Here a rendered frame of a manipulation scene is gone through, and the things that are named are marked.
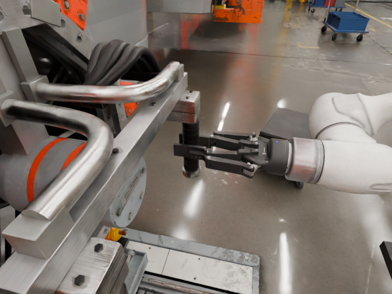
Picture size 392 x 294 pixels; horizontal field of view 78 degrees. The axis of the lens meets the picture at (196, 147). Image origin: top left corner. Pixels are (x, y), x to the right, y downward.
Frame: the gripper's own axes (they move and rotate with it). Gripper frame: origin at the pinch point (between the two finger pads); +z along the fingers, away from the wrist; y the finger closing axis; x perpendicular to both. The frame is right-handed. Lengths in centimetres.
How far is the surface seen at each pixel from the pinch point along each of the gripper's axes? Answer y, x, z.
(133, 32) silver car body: 52, 12, 36
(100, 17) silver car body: 32, 20, 36
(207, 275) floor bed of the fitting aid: 9, -75, -4
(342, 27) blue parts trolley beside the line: 506, -60, -169
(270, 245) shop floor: 34, -83, -33
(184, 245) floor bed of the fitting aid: 19, -75, 9
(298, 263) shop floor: 27, -83, -45
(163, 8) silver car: 223, -1, 83
